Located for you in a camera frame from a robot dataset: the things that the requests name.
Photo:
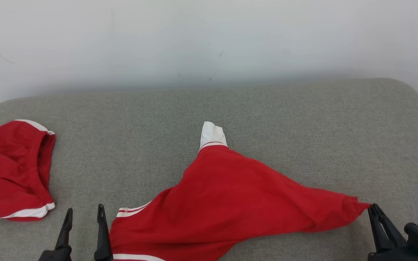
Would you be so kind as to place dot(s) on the red shorts white trim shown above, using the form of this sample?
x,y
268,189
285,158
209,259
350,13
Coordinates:
x,y
9,170

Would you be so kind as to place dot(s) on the red jersey shirt white sleeves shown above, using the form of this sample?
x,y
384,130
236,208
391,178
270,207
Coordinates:
x,y
230,203

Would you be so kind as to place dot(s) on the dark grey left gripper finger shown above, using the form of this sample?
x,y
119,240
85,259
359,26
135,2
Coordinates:
x,y
65,232
103,239

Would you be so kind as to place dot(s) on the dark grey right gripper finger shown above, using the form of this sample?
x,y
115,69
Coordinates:
x,y
392,233
380,235

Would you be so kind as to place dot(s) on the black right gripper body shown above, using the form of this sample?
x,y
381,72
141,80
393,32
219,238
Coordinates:
x,y
390,255

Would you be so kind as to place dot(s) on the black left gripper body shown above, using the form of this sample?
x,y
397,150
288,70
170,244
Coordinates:
x,y
58,255

